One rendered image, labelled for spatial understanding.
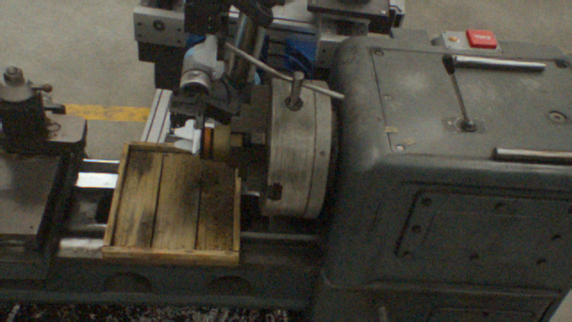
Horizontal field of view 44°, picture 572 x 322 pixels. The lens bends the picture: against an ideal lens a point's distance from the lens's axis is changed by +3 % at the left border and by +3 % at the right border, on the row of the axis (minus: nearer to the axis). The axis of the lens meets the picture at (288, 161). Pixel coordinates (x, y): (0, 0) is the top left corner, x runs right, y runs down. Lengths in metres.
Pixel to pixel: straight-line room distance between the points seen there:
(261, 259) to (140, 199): 0.33
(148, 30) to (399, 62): 0.70
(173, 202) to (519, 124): 0.81
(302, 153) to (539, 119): 0.50
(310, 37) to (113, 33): 1.96
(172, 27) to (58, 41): 1.91
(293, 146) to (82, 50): 2.40
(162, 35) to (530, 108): 0.96
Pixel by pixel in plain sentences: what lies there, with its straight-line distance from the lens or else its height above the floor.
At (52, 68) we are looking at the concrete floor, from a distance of 3.58.
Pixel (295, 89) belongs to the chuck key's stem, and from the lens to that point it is 1.39.
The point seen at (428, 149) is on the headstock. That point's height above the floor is 1.25.
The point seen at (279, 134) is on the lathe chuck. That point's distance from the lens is 1.40.
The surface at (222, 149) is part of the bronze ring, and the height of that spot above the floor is 1.10.
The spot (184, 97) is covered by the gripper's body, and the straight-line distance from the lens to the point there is 1.64.
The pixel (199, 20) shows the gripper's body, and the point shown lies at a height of 1.43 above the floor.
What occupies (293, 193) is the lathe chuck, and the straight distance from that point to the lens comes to 1.44.
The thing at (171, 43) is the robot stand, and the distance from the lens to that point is 1.92.
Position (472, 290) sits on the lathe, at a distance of 1.69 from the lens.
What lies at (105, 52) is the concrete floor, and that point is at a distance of 3.67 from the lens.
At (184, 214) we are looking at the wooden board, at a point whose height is 0.88.
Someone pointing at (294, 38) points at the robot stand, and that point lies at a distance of 2.01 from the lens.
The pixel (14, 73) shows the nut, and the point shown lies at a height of 1.18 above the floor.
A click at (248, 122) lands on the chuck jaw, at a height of 1.14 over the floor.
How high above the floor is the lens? 2.13
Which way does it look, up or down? 43 degrees down
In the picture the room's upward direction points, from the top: 10 degrees clockwise
